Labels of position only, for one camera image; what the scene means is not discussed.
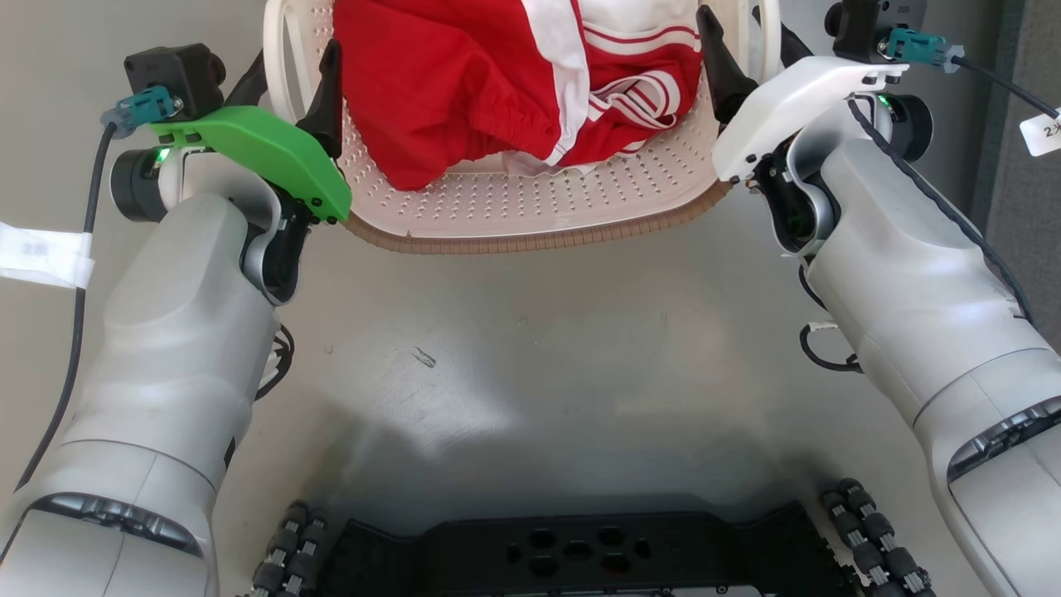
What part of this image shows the white left cable label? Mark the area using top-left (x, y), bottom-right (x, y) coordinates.
top-left (0, 221), bottom-right (95, 290)

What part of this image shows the black left roller wheel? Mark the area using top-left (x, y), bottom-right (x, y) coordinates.
top-left (247, 500), bottom-right (329, 597)

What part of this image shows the white right cable label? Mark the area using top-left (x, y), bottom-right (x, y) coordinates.
top-left (1019, 106), bottom-right (1061, 158)

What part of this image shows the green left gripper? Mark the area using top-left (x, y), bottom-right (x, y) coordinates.
top-left (149, 39), bottom-right (353, 241)

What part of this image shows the black right roller wheel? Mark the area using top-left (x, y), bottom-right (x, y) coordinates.
top-left (819, 478), bottom-right (939, 597)

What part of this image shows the red and white garment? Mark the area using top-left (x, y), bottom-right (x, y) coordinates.
top-left (333, 0), bottom-right (704, 192)

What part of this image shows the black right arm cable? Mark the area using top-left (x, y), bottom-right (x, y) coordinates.
top-left (847, 28), bottom-right (1061, 324)

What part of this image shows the black roller wheel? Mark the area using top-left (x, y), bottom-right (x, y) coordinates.
top-left (819, 478), bottom-right (939, 597)
top-left (247, 500), bottom-right (329, 597)

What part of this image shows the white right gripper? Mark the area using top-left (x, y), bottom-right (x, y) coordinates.
top-left (696, 4), bottom-right (909, 185)

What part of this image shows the thin black cable loop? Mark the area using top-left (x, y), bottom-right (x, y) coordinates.
top-left (255, 323), bottom-right (297, 400)
top-left (797, 264), bottom-right (865, 374)

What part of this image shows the white perforated plastic laundry basket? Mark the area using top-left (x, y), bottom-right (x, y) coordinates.
top-left (264, 0), bottom-right (782, 255)

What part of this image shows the white cable label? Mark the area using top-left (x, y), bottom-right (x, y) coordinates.
top-left (0, 221), bottom-right (95, 290)
top-left (1019, 106), bottom-right (1061, 158)

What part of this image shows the grey fabric sofa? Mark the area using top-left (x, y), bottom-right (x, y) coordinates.
top-left (982, 0), bottom-right (1061, 349)

